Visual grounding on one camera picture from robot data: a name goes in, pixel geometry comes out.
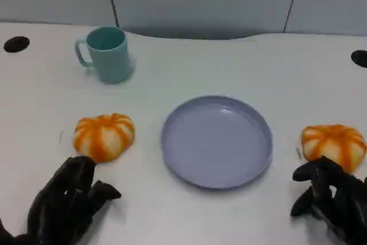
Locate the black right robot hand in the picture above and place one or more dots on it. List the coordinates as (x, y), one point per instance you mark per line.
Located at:
(341, 196)

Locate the orange white toy bread roll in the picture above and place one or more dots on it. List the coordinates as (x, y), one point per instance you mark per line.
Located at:
(334, 144)
(104, 136)

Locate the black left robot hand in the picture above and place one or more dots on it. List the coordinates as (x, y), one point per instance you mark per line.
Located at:
(61, 199)

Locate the pale green mug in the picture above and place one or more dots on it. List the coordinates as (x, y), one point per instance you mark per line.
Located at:
(110, 58)

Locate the lilac plate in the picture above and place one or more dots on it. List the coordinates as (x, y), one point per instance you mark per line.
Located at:
(216, 141)

